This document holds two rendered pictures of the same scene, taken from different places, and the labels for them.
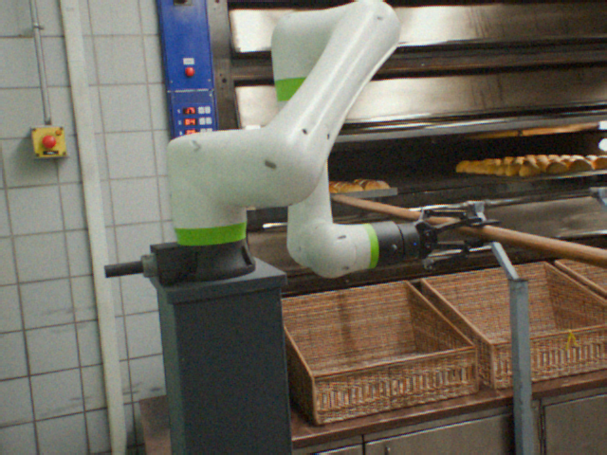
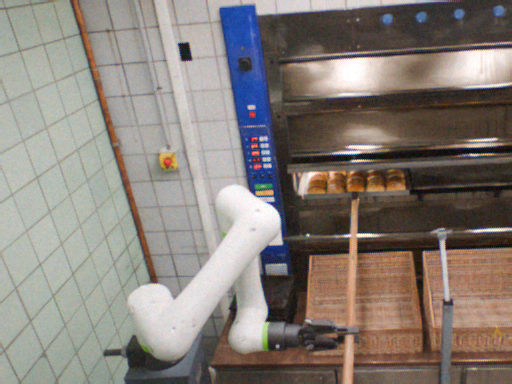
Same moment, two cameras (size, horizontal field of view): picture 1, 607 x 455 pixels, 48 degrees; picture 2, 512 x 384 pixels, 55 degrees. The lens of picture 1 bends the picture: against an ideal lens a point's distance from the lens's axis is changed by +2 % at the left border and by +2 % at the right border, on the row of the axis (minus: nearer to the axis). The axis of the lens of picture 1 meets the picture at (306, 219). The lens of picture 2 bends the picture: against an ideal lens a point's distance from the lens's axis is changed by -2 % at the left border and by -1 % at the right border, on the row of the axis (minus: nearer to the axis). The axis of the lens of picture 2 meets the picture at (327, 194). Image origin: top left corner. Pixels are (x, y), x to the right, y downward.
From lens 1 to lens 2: 1.24 m
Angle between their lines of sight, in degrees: 28
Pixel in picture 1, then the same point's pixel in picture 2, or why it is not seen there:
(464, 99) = (470, 128)
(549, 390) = (470, 361)
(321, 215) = (250, 305)
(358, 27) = (236, 237)
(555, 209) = not seen: outside the picture
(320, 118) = (188, 316)
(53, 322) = (186, 252)
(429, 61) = (442, 99)
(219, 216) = not seen: hidden behind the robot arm
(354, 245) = (251, 343)
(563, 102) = not seen: outside the picture
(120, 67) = (210, 110)
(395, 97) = (411, 126)
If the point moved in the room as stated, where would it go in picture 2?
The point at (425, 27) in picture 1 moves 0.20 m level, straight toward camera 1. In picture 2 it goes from (439, 73) to (423, 84)
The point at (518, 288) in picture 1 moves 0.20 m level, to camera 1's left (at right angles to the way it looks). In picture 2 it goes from (445, 309) to (398, 301)
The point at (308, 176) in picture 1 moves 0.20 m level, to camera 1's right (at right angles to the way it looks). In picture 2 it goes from (173, 355) to (236, 371)
